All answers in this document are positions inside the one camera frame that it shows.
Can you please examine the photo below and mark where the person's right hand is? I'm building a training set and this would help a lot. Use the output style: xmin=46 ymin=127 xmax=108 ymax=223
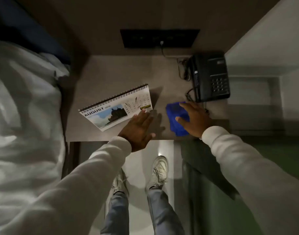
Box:
xmin=175 ymin=101 xmax=214 ymax=139

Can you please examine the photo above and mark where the blue cleaning cloth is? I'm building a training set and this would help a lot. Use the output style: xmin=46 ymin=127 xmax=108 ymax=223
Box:
xmin=166 ymin=102 xmax=190 ymax=137

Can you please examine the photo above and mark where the black coiled telephone cord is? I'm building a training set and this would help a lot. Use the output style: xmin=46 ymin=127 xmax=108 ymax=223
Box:
xmin=177 ymin=58 xmax=198 ymax=102

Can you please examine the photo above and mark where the person's left leg in jeans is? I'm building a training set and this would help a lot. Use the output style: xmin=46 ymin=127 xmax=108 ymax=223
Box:
xmin=100 ymin=190 xmax=130 ymax=235

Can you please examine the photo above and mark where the person's left hand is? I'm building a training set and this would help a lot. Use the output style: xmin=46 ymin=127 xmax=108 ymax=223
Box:
xmin=118 ymin=109 xmax=156 ymax=153

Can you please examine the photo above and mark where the white bed duvet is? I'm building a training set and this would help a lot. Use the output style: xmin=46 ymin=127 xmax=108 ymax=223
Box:
xmin=0 ymin=39 xmax=70 ymax=235

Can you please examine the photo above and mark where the person's right forearm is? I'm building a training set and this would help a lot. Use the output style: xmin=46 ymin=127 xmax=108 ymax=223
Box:
xmin=201 ymin=126 xmax=299 ymax=235

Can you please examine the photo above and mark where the dark blue headboard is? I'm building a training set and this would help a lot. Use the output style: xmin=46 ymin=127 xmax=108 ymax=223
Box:
xmin=0 ymin=0 xmax=72 ymax=65

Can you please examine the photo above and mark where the black wall socket panel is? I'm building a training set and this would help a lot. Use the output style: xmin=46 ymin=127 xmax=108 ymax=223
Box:
xmin=120 ymin=29 xmax=200 ymax=49

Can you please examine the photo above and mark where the person's right leg in jeans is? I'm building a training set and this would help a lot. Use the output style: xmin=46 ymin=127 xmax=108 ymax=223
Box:
xmin=146 ymin=185 xmax=186 ymax=235

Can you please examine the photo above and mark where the black desk telephone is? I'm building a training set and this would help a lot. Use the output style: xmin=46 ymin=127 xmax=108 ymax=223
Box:
xmin=190 ymin=54 xmax=231 ymax=103

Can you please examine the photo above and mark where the white wall ledge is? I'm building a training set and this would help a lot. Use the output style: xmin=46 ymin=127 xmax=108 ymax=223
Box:
xmin=224 ymin=0 xmax=299 ymax=136

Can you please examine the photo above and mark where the person's right white sneaker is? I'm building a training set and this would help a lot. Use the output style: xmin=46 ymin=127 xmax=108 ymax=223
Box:
xmin=145 ymin=156 xmax=169 ymax=192

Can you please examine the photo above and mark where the person's leg in jeans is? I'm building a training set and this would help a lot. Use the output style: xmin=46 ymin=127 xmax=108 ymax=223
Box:
xmin=100 ymin=190 xmax=130 ymax=235
xmin=146 ymin=185 xmax=186 ymax=235

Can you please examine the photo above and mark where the spiral-bound desk calendar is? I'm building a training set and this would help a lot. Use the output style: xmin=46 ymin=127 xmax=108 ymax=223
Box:
xmin=78 ymin=83 xmax=153 ymax=132

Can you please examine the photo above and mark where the person's white sneaker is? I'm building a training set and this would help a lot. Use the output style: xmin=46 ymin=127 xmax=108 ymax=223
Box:
xmin=111 ymin=168 xmax=129 ymax=196
xmin=145 ymin=156 xmax=169 ymax=192

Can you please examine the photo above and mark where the person's left white sneaker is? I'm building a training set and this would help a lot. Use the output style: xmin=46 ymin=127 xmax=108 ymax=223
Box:
xmin=111 ymin=168 xmax=129 ymax=196

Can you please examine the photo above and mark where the thin black plugged cable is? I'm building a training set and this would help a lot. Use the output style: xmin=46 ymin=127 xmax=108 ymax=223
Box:
xmin=160 ymin=40 xmax=192 ymax=59

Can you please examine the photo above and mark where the person's left forearm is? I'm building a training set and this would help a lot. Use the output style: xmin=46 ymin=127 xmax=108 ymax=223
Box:
xmin=0 ymin=136 xmax=133 ymax=235

